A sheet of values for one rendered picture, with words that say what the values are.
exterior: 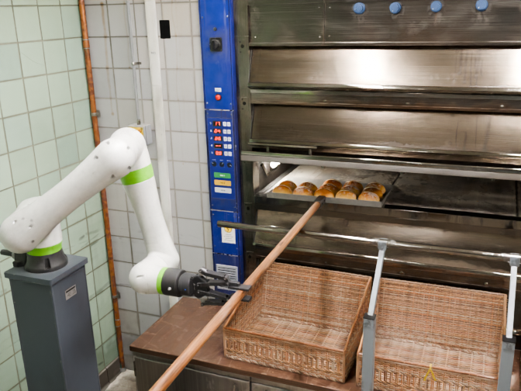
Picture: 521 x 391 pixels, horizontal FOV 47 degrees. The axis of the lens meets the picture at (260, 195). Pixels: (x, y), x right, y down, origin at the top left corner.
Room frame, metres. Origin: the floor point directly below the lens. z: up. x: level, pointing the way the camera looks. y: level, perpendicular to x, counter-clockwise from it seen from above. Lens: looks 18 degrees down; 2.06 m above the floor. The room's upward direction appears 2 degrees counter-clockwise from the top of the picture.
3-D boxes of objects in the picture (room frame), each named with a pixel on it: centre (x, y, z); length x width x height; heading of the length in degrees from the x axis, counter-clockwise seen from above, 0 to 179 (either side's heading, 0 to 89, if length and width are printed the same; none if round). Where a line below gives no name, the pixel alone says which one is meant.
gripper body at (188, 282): (1.76, 0.22, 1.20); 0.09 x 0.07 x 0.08; 69
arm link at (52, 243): (1.95, 0.77, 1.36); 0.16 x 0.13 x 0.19; 179
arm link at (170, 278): (1.79, 0.29, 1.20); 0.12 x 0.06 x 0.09; 159
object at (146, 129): (2.96, 0.60, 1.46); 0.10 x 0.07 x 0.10; 68
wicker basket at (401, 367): (2.18, -0.71, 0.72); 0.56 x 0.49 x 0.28; 68
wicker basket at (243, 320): (2.40, -0.16, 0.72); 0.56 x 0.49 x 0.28; 67
